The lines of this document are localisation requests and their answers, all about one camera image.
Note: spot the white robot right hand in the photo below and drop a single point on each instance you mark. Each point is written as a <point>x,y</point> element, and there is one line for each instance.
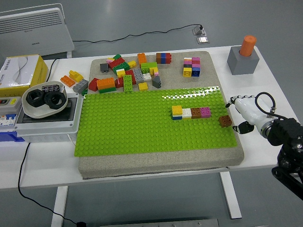
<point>248,111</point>

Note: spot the brown toy brick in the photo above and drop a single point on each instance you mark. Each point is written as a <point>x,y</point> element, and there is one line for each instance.
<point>225,121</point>
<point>159,58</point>
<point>196,113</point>

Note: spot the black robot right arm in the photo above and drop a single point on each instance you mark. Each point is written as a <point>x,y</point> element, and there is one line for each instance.
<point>284,132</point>

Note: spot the small magenta toy brick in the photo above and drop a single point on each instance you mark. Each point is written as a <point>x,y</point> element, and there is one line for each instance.
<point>196,65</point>

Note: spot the blue and white toy brick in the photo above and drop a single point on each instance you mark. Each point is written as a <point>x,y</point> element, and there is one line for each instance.
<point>177,117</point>

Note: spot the small white toy brick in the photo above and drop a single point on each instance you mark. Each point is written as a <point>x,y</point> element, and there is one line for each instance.
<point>187,59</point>

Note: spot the long lime toy brick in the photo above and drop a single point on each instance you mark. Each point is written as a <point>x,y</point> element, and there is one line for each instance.
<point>149,65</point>

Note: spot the small lime toy brick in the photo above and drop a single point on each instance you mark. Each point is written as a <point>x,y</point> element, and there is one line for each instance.
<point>145,71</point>

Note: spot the light grey toy brick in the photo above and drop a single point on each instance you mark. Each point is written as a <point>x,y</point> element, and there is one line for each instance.
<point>138,75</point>
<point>80,86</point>

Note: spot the green studded baseplate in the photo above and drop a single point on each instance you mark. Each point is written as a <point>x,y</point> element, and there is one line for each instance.
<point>130,123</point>

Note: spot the green flat toy plate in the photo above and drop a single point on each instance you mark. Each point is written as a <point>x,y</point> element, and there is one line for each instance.
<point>128,83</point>

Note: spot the long green toy brick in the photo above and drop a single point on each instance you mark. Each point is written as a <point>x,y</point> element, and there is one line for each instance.
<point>122,67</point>

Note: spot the long red toy brick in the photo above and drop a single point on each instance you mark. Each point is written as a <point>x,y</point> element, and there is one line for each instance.
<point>117,62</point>

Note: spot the small green toy brick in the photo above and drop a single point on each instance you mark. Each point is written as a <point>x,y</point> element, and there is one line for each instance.
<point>117,56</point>

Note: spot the long orange toy brick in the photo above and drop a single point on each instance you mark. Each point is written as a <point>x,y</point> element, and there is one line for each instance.
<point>105,83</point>

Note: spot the dark grey toy brick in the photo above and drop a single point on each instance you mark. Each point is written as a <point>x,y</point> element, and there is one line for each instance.
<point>104,67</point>

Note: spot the small green toy piece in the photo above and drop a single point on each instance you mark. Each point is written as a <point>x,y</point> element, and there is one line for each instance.
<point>84,92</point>

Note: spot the grey cube holder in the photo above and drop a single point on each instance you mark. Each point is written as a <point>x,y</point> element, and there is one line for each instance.
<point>241,63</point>

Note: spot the orange cylinder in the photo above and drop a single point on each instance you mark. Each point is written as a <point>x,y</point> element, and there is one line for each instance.
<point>247,46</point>

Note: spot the silver floor plate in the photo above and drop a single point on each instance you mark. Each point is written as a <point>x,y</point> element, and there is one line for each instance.
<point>203,40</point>

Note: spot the white table leg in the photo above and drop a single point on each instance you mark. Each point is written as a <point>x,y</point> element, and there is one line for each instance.
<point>59,205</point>
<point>230,196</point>

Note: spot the silver floor socket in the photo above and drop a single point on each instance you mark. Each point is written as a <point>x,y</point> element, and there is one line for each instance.
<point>198,30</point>

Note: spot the dark grey slope brick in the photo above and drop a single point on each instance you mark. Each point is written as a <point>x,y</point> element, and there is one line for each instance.
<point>156,82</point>

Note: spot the grey-brown foam mat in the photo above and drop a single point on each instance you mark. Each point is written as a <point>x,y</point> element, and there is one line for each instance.
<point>154,163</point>

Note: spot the long green flat brick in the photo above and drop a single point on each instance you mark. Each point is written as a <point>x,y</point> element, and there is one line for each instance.
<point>107,90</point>

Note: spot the grey metal plate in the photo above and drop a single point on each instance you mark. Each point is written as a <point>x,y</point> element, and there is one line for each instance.
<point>158,223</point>

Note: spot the red slope brick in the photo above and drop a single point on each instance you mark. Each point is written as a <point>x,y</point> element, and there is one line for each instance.
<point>93,85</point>

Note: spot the small black circuit board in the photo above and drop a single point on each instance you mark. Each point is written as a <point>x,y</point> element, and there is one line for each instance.
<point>50,88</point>

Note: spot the large black nut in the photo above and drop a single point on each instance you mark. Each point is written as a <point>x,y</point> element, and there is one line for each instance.
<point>48,102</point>
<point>30,100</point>

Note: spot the white bowl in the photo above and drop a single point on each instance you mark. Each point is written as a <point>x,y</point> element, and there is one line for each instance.
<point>35,114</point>

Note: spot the yellow tissue box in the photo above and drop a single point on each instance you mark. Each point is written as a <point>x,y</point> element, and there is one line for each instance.
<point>38,71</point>

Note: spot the white panel heater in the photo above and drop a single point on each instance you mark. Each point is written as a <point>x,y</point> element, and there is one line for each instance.
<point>35,30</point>

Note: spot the circuit breaker unit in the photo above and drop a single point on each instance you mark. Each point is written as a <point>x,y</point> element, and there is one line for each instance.
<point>9,111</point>

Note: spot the grey electrical enclosure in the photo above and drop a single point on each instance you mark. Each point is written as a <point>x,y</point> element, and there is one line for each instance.
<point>47,130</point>

